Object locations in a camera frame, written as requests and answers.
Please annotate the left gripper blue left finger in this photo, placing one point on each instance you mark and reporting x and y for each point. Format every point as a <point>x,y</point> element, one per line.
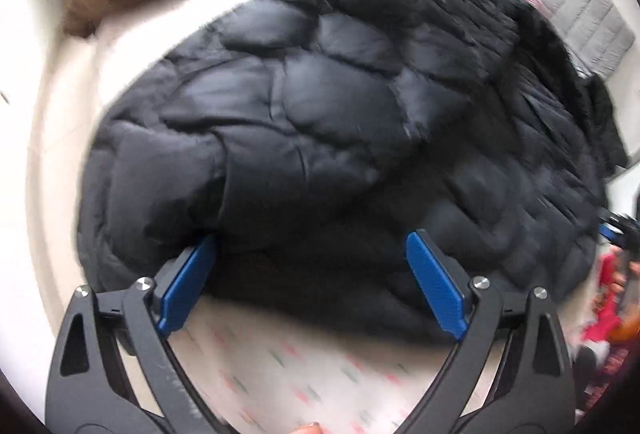
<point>179,284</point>

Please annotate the black garment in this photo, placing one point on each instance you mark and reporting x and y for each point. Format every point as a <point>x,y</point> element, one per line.
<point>604,131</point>

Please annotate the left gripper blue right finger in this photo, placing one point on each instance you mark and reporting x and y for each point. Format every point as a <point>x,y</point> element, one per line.
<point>443,282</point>

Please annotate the cherry print bed sheet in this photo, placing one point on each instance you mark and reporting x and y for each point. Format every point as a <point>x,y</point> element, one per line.
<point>266,373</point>

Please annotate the red patterned sweater forearm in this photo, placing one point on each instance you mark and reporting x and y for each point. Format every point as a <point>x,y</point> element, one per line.
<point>606,340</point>

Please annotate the black quilted down coat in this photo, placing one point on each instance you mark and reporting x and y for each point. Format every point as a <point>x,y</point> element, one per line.
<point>308,138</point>

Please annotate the person's right hand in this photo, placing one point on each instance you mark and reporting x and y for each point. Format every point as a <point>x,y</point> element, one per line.
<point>625,268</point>

